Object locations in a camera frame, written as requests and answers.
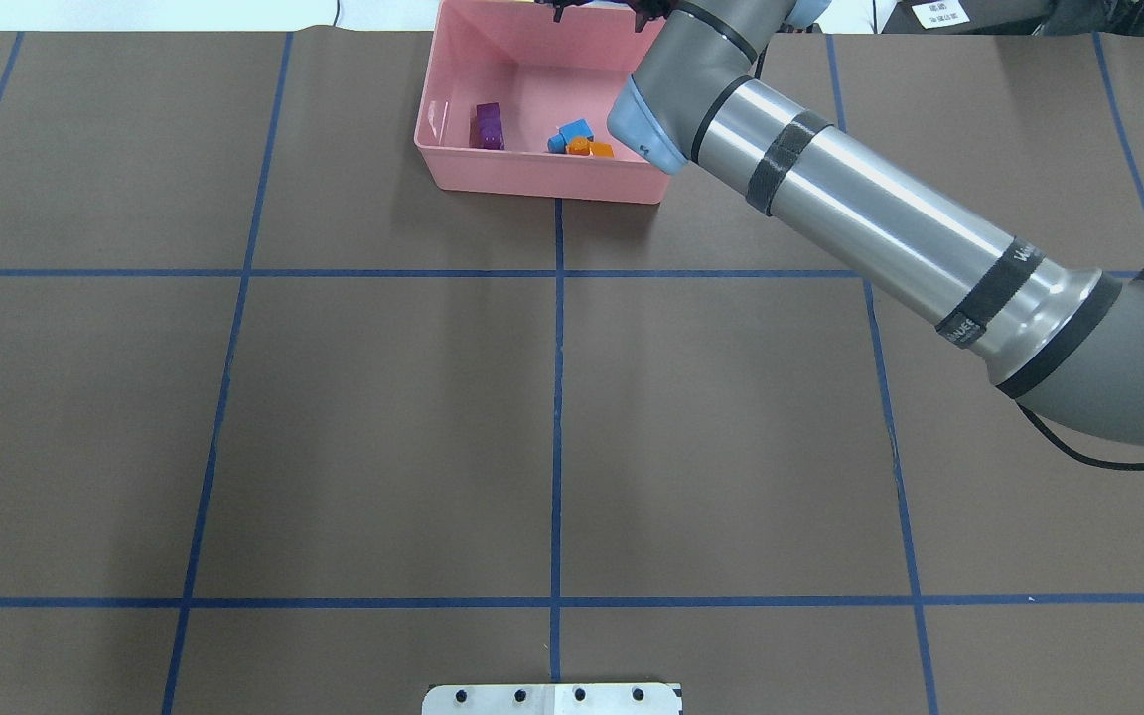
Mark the orange block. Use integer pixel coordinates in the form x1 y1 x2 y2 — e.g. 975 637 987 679
566 136 615 158

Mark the small blue block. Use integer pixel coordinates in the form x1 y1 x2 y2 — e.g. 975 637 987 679
546 118 595 154

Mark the purple block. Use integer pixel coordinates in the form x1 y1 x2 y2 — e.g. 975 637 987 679
469 101 505 151

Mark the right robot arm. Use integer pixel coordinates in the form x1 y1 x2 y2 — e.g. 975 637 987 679
607 1 1144 445

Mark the pink plastic box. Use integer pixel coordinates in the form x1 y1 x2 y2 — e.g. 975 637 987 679
413 1 670 205

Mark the white camera stand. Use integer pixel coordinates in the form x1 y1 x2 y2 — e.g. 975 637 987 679
421 682 685 714

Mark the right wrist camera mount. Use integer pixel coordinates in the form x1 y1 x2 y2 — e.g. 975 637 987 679
550 0 672 31

